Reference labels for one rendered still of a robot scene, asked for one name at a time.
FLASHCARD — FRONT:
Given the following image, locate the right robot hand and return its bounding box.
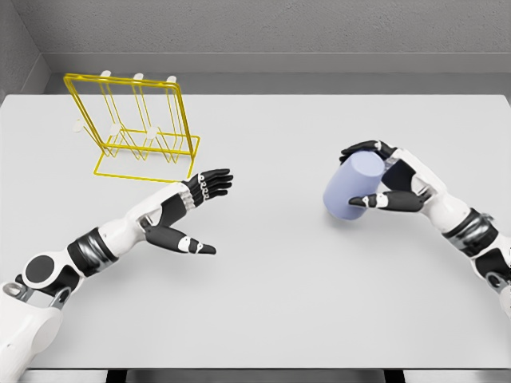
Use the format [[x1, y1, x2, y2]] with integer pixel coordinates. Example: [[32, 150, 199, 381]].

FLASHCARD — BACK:
[[339, 140, 447, 219]]

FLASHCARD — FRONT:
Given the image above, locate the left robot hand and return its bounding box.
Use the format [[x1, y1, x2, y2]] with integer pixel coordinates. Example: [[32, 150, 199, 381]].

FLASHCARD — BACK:
[[126, 168, 234, 257]]

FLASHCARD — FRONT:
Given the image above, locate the light blue cup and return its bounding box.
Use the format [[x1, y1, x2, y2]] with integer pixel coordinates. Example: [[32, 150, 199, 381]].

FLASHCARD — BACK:
[[322, 150, 386, 221]]

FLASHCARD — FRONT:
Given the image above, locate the yellow wire cup holder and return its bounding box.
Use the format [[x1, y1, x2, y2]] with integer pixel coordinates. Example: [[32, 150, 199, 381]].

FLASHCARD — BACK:
[[62, 70, 201, 184]]

